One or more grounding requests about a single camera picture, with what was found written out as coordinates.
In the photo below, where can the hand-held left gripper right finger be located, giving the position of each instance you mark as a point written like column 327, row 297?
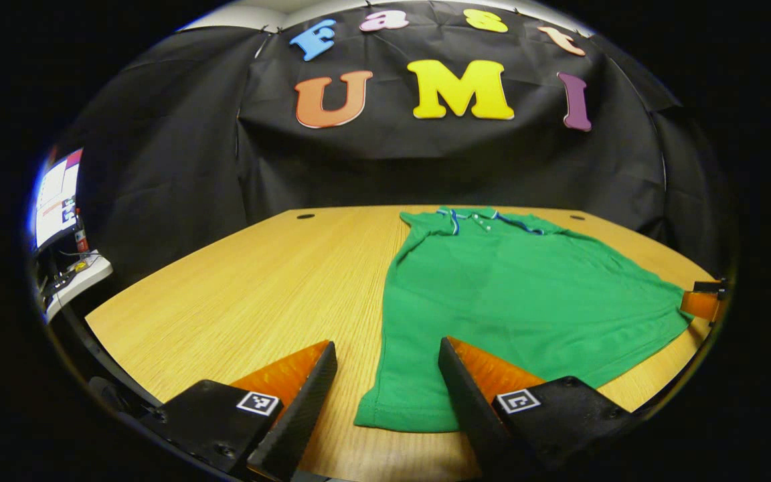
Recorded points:
column 469, row 402

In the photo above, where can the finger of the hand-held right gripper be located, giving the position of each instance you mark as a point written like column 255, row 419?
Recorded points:
column 700, row 304

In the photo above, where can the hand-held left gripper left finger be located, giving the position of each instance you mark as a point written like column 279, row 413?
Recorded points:
column 305, row 402

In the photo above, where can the green T-shirt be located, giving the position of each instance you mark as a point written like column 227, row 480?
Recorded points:
column 506, row 301

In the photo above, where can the black backdrop cloth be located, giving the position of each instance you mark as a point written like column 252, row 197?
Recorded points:
column 425, row 161

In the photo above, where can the white side desk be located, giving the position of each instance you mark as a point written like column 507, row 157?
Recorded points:
column 91, row 273

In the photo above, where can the red drink bottle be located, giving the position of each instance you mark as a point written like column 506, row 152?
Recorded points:
column 81, row 237

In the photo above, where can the computer monitor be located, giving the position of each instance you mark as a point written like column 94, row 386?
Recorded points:
column 56, row 201

